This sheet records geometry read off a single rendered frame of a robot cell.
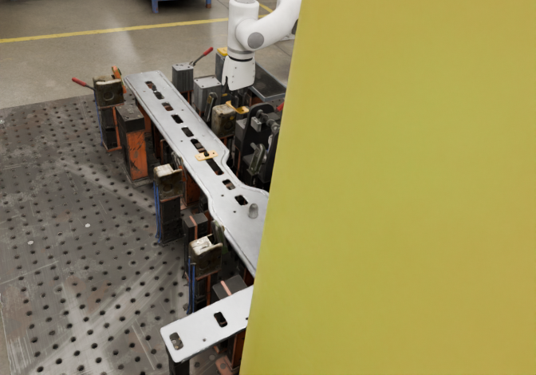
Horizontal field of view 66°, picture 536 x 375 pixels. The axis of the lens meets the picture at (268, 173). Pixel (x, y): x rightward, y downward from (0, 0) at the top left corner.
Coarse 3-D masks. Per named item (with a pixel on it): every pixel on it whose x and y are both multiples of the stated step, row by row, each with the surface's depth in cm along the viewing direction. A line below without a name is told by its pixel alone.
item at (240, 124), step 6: (240, 120) 163; (240, 126) 160; (240, 132) 161; (234, 138) 167; (240, 138) 163; (234, 144) 169; (240, 144) 164; (240, 156) 170; (234, 162) 176; (240, 162) 171; (234, 168) 176; (240, 168) 173; (234, 174) 178; (240, 174) 174; (240, 180) 176
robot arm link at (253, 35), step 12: (288, 0) 115; (300, 0) 118; (276, 12) 112; (288, 12) 114; (240, 24) 114; (252, 24) 111; (264, 24) 111; (276, 24) 112; (288, 24) 115; (240, 36) 112; (252, 36) 111; (264, 36) 112; (276, 36) 114; (252, 48) 114
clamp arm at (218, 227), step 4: (216, 220) 115; (212, 224) 116; (216, 224) 115; (220, 224) 115; (212, 228) 118; (216, 228) 115; (220, 228) 115; (224, 228) 117; (216, 232) 115; (220, 232) 116; (216, 236) 118; (220, 236) 117; (224, 236) 118; (216, 240) 121; (220, 240) 119; (224, 240) 120; (212, 244) 123; (224, 244) 121; (224, 248) 122; (224, 252) 123
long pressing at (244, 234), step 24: (144, 72) 199; (144, 96) 182; (168, 96) 185; (168, 120) 170; (192, 120) 172; (192, 144) 160; (216, 144) 162; (192, 168) 149; (216, 192) 141; (240, 192) 143; (264, 192) 143; (216, 216) 133; (240, 216) 134; (264, 216) 135; (240, 240) 126
